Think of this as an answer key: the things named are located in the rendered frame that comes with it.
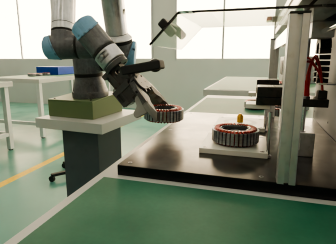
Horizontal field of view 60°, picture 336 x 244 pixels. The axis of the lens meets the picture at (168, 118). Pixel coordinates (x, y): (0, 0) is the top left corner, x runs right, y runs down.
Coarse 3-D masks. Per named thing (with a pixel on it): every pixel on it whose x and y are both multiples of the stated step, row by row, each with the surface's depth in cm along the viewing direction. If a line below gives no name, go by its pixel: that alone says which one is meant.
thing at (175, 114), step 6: (156, 108) 84; (162, 108) 85; (168, 108) 85; (174, 108) 80; (180, 108) 80; (162, 114) 77; (168, 114) 77; (174, 114) 77; (180, 114) 79; (150, 120) 78; (162, 120) 78; (168, 120) 77; (174, 120) 78; (180, 120) 81
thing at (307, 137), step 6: (306, 126) 69; (300, 132) 63; (306, 132) 63; (312, 132) 63; (300, 138) 63; (306, 138) 63; (312, 138) 63; (300, 144) 64; (306, 144) 63; (312, 144) 63; (300, 150) 64; (306, 150) 64; (312, 150) 63; (306, 156) 64; (312, 156) 63
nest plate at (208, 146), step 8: (208, 136) 76; (264, 136) 76; (208, 144) 69; (216, 144) 69; (256, 144) 69; (264, 144) 69; (200, 152) 67; (208, 152) 66; (216, 152) 66; (224, 152) 65; (232, 152) 65; (240, 152) 64; (248, 152) 64; (256, 152) 63; (264, 152) 63
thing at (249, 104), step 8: (264, 88) 64; (272, 88) 64; (280, 88) 63; (256, 96) 66; (264, 96) 64; (272, 96) 64; (280, 96) 64; (304, 96) 63; (312, 96) 66; (248, 104) 66; (256, 104) 65; (264, 104) 64; (272, 104) 64; (280, 104) 64; (304, 104) 62; (312, 104) 62; (320, 104) 61; (304, 112) 63; (304, 120) 64
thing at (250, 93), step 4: (260, 80) 87; (264, 80) 87; (268, 80) 86; (272, 80) 86; (276, 80) 86; (256, 84) 90; (264, 84) 87; (268, 84) 87; (272, 84) 86; (276, 84) 86; (256, 88) 88; (248, 92) 89; (252, 92) 89; (256, 92) 88
